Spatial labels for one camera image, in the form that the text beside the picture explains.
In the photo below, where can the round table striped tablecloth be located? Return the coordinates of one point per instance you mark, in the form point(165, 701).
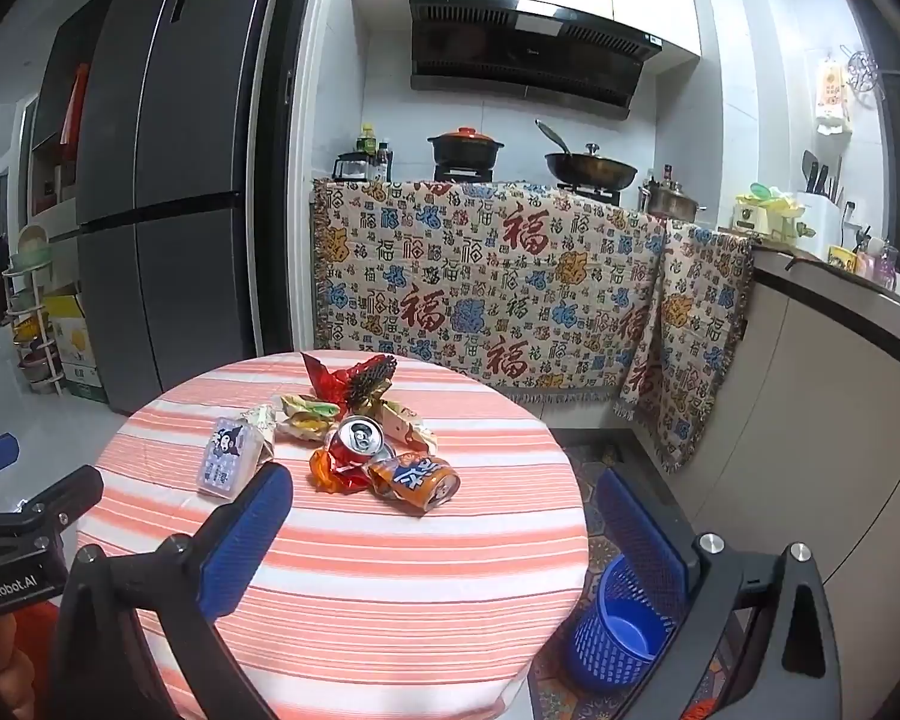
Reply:
point(360, 610)

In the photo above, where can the large patterned fu cloth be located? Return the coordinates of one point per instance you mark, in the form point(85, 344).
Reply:
point(524, 288)

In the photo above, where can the oil bottle green cap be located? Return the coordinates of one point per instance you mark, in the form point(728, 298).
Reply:
point(367, 141)

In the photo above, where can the orange white snack wrapper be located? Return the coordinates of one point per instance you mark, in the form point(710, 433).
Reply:
point(326, 478)

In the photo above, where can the dark grey refrigerator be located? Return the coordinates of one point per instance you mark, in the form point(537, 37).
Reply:
point(164, 202)

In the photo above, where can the kitchen counter with cabinets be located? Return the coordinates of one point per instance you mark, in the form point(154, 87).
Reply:
point(804, 445)

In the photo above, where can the red plastic bag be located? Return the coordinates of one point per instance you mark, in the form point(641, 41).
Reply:
point(329, 386)

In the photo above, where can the black foam net sleeve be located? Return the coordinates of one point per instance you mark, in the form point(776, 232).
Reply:
point(368, 381)

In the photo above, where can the blue plastic waste basket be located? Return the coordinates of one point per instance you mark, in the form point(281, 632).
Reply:
point(619, 636)

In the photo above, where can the small patterned fu cloth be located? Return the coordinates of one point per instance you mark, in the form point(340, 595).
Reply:
point(684, 335)

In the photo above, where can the hexagon patterned floor mat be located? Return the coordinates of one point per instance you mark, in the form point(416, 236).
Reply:
point(554, 693)

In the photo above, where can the yellow cardboard box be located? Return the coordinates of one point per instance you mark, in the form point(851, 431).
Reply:
point(73, 342)

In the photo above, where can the yellow green plastic containers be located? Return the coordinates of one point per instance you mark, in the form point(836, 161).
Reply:
point(766, 212)

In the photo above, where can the red crushed soda can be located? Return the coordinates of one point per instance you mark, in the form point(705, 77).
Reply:
point(356, 441)

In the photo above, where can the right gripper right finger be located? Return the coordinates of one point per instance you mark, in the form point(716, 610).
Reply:
point(787, 666)

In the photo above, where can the beige pastry wrapper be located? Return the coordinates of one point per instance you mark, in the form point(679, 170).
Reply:
point(405, 427)

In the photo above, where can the yellow green snack wrapper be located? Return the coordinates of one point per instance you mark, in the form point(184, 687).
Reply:
point(304, 417)

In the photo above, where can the clear printed plastic box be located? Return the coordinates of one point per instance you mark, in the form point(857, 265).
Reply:
point(230, 458)

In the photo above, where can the black wok with handle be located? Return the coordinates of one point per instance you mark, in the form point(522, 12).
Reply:
point(587, 169)

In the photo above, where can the steel pot with lid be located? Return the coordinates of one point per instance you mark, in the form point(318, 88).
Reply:
point(667, 200)

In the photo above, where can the floral white paper box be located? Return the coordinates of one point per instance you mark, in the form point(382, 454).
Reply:
point(263, 419)

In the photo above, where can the black range hood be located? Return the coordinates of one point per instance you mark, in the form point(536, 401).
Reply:
point(530, 50)

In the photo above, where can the orange crushed soda can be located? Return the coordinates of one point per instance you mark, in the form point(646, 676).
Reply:
point(418, 479)

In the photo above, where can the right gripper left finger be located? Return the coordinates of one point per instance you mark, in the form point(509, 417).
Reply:
point(102, 666)

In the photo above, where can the black clay pot red lid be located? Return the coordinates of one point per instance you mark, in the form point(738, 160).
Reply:
point(465, 148)

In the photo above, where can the white knife block with knives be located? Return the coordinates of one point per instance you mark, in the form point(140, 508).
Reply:
point(820, 226)

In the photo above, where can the white storage rack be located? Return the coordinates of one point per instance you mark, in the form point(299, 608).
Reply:
point(27, 280)

